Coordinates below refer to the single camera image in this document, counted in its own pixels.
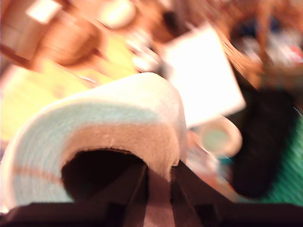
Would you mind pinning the black Pepsi Max can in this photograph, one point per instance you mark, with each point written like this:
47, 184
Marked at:
144, 54

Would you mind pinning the black zip pouch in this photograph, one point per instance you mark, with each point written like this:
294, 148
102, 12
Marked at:
260, 142

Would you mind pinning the white mug red print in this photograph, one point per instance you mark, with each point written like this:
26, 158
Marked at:
220, 139

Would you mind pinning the green wave pattern pouch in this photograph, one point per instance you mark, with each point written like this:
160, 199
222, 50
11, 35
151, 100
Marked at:
291, 170

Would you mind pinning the white paper towel roll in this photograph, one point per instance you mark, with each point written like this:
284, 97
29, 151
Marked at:
106, 118

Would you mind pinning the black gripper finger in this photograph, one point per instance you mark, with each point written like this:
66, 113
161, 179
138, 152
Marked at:
132, 201
187, 196

